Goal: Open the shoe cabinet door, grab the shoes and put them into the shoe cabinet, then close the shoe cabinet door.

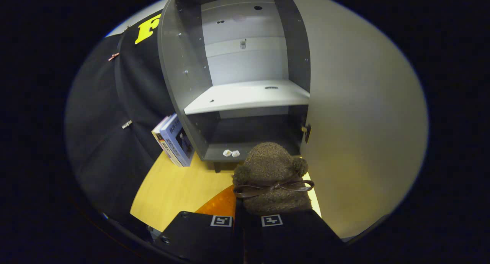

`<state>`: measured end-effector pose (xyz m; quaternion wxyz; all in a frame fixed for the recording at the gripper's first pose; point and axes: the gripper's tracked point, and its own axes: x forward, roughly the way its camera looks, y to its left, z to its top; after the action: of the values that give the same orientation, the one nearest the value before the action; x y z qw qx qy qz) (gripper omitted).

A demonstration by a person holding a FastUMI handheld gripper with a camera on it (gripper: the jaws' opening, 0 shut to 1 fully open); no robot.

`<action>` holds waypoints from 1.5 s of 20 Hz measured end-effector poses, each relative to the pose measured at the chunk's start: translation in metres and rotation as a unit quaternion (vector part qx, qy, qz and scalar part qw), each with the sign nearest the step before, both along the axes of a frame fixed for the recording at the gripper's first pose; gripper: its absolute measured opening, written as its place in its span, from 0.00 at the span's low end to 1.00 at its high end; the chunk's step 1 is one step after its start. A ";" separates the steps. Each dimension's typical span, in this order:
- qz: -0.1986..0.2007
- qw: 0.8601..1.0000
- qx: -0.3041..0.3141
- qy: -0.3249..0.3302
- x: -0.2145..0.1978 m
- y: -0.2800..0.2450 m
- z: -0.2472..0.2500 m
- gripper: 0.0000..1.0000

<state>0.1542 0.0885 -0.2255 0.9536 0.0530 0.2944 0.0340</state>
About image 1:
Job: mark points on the blue book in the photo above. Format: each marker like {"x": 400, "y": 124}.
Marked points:
{"x": 178, "y": 141}

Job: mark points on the brown fuzzy shoe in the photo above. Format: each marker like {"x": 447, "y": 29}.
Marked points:
{"x": 271, "y": 168}

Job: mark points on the white cabinet shelf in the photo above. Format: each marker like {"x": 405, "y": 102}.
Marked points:
{"x": 245, "y": 95}

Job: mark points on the metal door hinge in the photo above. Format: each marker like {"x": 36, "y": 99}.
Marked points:
{"x": 307, "y": 133}

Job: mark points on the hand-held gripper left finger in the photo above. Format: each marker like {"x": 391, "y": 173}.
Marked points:
{"x": 199, "y": 237}

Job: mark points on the black backdrop cloth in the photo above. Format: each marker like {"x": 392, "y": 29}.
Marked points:
{"x": 103, "y": 141}

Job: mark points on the copper clip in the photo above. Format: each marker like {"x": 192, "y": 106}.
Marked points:
{"x": 113, "y": 56}

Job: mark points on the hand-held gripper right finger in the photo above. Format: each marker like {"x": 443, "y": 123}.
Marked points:
{"x": 298, "y": 237}

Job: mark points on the beige shoe cabinet door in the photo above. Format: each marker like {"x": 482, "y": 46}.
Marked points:
{"x": 363, "y": 122}

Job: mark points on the dark grey shoe cabinet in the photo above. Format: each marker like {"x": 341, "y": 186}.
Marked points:
{"x": 180, "y": 64}

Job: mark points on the silver clip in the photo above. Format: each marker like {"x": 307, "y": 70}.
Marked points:
{"x": 127, "y": 124}

